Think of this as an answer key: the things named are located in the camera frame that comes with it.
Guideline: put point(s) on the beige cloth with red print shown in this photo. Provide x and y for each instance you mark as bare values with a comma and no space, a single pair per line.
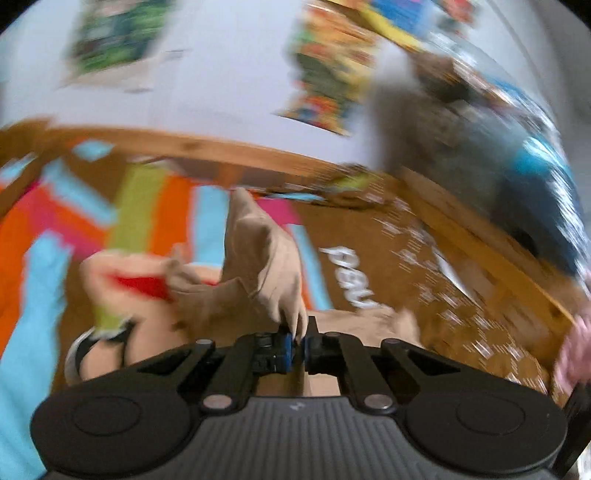
138,281

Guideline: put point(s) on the beige plush toy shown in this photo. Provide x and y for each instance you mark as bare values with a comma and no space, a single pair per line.
263,277

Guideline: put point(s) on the colourful striped blanket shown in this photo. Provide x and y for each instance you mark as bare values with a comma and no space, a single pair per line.
60,240

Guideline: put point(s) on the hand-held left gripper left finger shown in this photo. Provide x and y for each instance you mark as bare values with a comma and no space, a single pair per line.
286,353

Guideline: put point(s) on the green wall poster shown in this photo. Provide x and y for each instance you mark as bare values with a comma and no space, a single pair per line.
115,37

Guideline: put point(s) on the multicoloured wall poster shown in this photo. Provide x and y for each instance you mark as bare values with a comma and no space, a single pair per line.
328,78

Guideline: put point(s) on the blue yellow wall poster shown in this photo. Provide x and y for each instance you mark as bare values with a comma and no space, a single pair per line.
401,21

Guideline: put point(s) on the person's right hand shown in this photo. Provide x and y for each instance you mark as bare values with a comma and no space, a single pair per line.
575,346

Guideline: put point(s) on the pile of grey blue clothes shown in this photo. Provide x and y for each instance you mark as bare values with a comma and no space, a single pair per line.
471,138

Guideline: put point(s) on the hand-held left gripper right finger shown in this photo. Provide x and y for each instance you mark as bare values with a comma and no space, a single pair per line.
308,355

